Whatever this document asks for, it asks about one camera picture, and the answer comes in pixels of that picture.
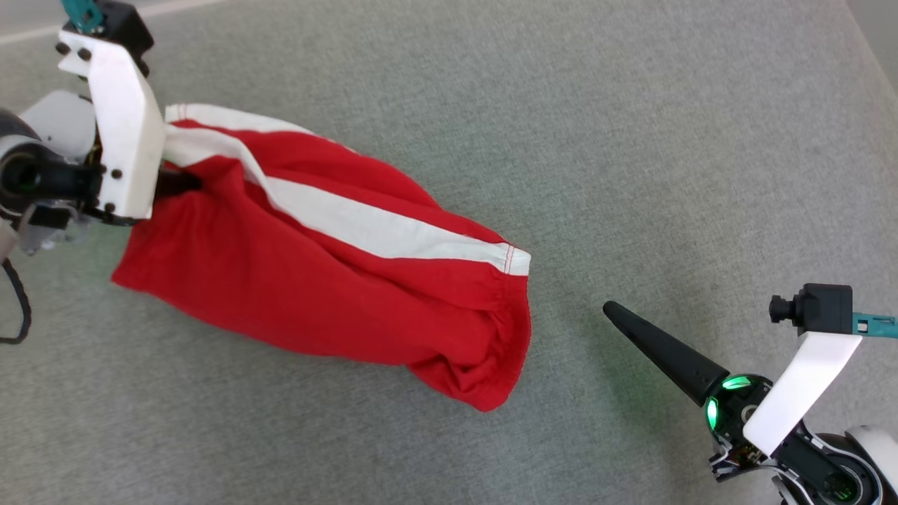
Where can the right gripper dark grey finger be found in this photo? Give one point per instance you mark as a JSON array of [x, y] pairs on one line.
[[666, 354]]

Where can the teal camera plug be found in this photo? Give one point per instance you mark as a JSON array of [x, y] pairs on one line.
[[78, 12], [875, 327]]

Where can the red shorts with white stripes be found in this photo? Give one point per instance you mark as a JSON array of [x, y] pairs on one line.
[[316, 294]]

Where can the teal left camera plug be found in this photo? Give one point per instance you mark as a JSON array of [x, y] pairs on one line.
[[78, 12]]

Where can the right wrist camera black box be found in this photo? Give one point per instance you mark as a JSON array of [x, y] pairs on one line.
[[821, 307]]

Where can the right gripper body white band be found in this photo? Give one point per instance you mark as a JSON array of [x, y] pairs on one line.
[[800, 382]]

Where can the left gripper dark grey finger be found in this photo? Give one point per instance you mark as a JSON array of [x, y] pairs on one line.
[[177, 184]]

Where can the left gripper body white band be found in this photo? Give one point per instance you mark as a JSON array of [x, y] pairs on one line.
[[126, 140]]

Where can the grey-green fabric sofa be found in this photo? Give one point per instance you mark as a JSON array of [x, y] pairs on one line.
[[596, 140]]

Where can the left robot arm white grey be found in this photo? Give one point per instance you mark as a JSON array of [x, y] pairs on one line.
[[59, 123]]

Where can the teal right camera plug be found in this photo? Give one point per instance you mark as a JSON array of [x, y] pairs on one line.
[[875, 327]]

